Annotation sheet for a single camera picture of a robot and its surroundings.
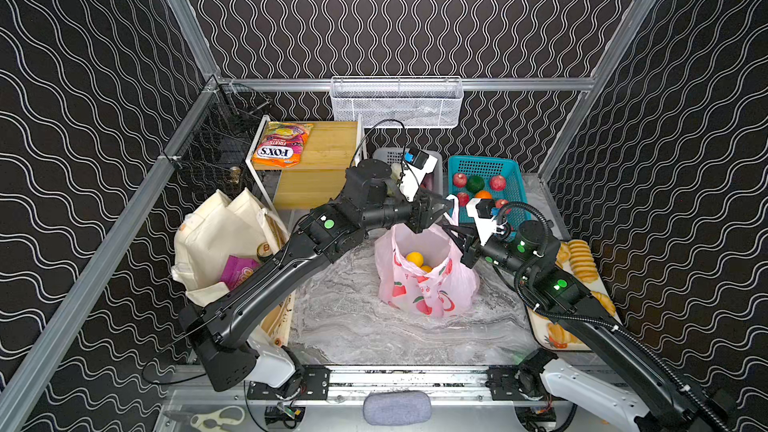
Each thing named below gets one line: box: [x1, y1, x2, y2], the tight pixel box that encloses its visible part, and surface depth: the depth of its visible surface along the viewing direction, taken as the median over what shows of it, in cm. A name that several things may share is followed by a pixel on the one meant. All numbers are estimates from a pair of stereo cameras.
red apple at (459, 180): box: [453, 172, 467, 188], surface depth 116 cm
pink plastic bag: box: [374, 195, 480, 318], surface depth 75 cm
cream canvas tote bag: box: [172, 188, 289, 307], surface depth 78 cm
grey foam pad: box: [362, 390, 433, 426], surface depth 70 cm
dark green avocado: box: [466, 175, 485, 193], surface depth 116 cm
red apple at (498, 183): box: [490, 175, 507, 191], surface depth 116 cm
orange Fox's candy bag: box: [251, 121, 314, 167], surface depth 80 cm
